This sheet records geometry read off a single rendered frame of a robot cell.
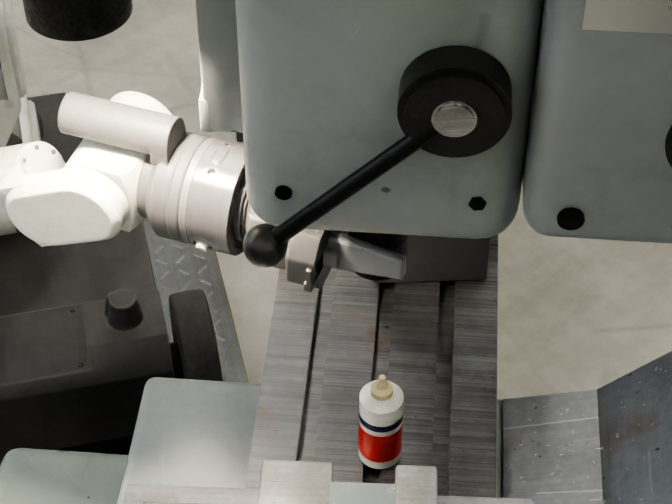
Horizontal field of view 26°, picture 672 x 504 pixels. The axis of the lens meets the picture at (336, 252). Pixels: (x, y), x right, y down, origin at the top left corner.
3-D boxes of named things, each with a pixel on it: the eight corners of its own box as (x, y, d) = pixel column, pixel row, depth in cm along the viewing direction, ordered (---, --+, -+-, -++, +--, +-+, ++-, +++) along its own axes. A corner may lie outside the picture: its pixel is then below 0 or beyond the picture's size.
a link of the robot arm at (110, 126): (185, 267, 118) (59, 233, 120) (235, 179, 125) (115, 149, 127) (171, 166, 109) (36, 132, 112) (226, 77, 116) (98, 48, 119)
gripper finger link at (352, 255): (405, 279, 113) (329, 259, 114) (406, 249, 110) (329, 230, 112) (398, 293, 112) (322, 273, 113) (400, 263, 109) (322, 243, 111)
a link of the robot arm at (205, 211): (312, 236, 107) (164, 198, 110) (313, 324, 114) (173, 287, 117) (367, 132, 116) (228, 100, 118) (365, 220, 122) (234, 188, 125)
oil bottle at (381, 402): (356, 469, 135) (357, 392, 127) (359, 434, 138) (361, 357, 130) (400, 472, 135) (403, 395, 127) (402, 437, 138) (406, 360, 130)
